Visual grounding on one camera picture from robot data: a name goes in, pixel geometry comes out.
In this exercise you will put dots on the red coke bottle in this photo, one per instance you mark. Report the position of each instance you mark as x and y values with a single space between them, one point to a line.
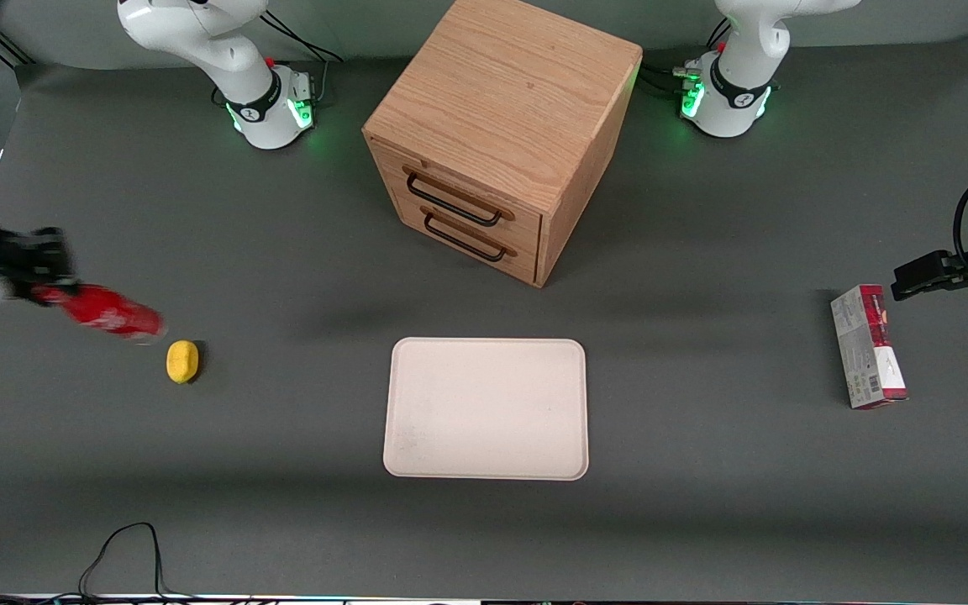
110 313

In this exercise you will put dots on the dark metal frame rail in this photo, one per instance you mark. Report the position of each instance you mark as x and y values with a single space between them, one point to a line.
12 49

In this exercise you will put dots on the yellow lemon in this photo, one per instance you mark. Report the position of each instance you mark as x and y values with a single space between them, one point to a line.
182 362

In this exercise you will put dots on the red and white carton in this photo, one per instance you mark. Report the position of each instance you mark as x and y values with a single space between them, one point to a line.
866 353

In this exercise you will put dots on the cream rectangular tray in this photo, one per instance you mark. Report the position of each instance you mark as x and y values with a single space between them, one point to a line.
484 412

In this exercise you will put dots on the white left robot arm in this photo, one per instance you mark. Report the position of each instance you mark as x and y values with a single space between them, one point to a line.
740 76

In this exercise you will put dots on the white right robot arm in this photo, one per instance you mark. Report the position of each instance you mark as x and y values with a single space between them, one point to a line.
232 50

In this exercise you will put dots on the wooden drawer cabinet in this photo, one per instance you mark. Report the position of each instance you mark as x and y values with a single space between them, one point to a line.
501 84

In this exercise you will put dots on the dark grey table mat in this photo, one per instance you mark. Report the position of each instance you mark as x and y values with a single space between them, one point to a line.
282 504

